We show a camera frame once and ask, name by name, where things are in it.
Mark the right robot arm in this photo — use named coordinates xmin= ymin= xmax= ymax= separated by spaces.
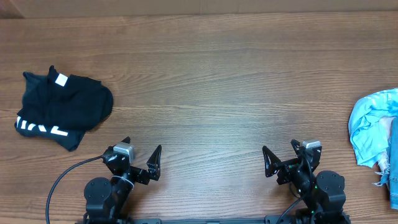
xmin=262 ymin=139 xmax=351 ymax=224

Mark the black folded t-shirt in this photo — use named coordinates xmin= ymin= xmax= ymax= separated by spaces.
xmin=14 ymin=65 xmax=114 ymax=151

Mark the light blue printed t-shirt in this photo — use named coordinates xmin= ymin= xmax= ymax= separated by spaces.
xmin=348 ymin=88 xmax=397 ymax=167

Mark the blue denim garment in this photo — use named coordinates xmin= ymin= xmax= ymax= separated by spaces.
xmin=375 ymin=117 xmax=397 ymax=210

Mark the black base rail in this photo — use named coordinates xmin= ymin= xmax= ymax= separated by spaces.
xmin=74 ymin=214 xmax=351 ymax=224

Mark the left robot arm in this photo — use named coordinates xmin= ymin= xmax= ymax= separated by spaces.
xmin=83 ymin=137 xmax=162 ymax=223

